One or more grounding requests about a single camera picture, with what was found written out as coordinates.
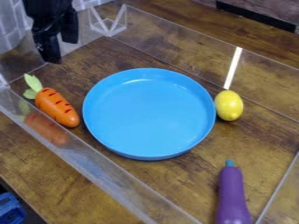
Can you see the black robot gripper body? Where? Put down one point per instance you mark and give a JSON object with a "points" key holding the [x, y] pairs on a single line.
{"points": [[46, 13]]}

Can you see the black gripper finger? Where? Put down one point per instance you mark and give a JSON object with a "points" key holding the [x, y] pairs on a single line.
{"points": [[47, 45], [70, 25]]}

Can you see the orange toy carrot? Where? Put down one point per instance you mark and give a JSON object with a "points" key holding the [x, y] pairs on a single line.
{"points": [[51, 102]]}

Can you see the white sheer curtain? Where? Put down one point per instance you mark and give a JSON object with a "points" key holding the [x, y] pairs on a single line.
{"points": [[15, 23]]}

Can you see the blue round plate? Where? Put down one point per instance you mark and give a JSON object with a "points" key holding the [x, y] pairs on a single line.
{"points": [[148, 113]]}

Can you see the yellow toy lemon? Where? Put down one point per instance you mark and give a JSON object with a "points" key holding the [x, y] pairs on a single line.
{"points": [[229, 105]]}

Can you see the dark wooden ledge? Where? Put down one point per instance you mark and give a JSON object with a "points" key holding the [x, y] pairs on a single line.
{"points": [[257, 16]]}

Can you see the blue plastic object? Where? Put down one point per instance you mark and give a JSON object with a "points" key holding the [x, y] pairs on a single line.
{"points": [[12, 213]]}

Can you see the purple toy eggplant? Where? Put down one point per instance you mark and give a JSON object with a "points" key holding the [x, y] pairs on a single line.
{"points": [[233, 209]]}

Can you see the clear acrylic enclosure wall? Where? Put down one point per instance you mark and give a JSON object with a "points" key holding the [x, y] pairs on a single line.
{"points": [[74, 181]]}

